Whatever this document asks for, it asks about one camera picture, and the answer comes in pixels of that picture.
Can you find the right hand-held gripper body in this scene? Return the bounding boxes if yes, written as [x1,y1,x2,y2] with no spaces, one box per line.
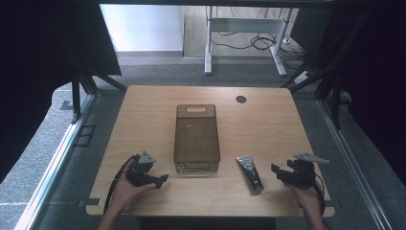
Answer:
[282,151,330,190]

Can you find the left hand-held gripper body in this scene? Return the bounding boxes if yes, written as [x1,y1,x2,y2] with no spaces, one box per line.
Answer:
[124,150,158,188]

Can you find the grey and black tube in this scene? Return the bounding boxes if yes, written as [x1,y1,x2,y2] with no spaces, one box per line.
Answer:
[235,154,265,196]

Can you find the brown transparent plastic box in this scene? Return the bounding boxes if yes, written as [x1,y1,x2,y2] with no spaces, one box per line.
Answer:
[172,103,221,174]

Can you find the person's right hand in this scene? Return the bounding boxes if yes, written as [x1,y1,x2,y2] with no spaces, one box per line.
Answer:
[284,182,322,209]

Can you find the person's left hand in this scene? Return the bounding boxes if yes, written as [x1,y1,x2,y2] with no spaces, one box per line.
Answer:
[109,159,157,213]

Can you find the black metal stand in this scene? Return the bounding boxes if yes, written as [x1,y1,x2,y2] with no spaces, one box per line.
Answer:
[281,8,352,130]
[70,61,128,125]

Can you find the white power strip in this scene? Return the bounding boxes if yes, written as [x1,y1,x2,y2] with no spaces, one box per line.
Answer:
[293,70,312,85]

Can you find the black curtain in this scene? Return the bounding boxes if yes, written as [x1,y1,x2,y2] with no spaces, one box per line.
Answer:
[0,0,123,184]
[289,0,406,187]

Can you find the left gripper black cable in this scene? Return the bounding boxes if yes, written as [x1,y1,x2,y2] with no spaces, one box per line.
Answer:
[102,154,142,216]

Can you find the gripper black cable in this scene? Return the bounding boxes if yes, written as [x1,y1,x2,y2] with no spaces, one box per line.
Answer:
[313,172,327,217]
[102,154,142,216]

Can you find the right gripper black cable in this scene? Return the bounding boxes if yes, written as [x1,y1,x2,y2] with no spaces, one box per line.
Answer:
[313,172,327,217]

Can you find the aluminium floor rail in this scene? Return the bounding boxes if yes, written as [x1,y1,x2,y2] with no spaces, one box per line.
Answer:
[318,99,395,230]
[13,93,98,230]

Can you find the black floor cables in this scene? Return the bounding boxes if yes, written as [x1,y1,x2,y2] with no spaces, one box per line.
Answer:
[210,7,308,70]

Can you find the white metal desk frame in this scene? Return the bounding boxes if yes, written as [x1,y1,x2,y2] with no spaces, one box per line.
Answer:
[204,5,293,78]

